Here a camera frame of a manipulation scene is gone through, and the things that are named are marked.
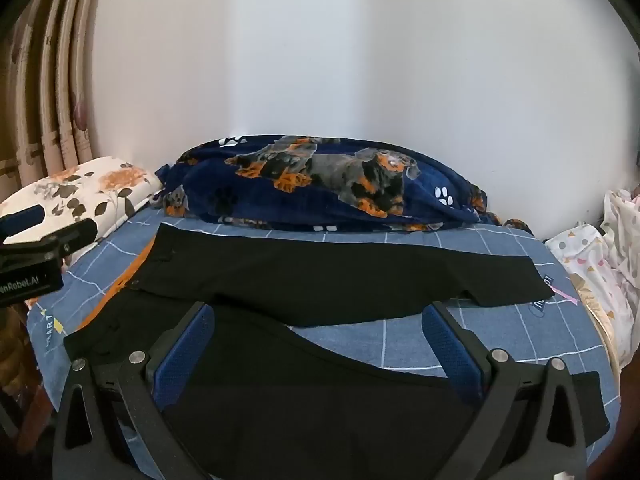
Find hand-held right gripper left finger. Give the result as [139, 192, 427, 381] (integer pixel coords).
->
[52, 301, 217, 480]

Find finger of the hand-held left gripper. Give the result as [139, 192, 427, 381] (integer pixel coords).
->
[0, 204, 47, 237]

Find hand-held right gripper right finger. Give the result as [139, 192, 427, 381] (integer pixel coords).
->
[422, 301, 587, 480]

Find black pants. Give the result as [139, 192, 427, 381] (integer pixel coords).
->
[64, 223, 612, 480]

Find blue checkered bed sheet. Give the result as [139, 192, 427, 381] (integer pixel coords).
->
[27, 205, 618, 480]

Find white floral pillow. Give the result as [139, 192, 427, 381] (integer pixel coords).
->
[0, 156, 163, 256]

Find beige floral curtain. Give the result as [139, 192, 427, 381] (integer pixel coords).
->
[0, 0, 108, 201]

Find white patterned cloth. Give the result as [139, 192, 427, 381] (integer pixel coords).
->
[545, 189, 640, 376]

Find dark blue floral pillow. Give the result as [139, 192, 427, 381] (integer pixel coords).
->
[154, 134, 535, 235]

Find brown wooden bed frame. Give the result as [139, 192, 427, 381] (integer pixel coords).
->
[0, 305, 56, 456]

